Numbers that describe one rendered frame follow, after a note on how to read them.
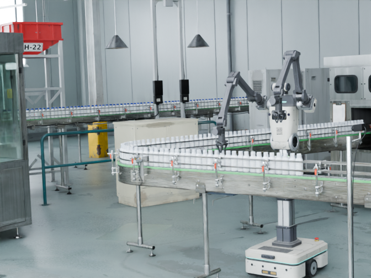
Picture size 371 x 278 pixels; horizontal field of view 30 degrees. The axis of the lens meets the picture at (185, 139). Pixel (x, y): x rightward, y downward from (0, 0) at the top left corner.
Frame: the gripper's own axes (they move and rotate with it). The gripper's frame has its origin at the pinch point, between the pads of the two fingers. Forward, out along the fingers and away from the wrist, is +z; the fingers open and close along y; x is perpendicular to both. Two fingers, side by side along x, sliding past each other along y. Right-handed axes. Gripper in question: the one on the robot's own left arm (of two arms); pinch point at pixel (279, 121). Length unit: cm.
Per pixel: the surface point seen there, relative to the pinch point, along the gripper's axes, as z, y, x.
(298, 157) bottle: 25.7, -17.4, -26.8
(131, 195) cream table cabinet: 126, 231, 372
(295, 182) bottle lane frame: 44, -21, -25
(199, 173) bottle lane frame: 43, -22, 66
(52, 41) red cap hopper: -106, 319, 620
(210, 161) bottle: 33, -19, 56
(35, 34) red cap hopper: -117, 290, 629
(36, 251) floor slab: 141, -14, 289
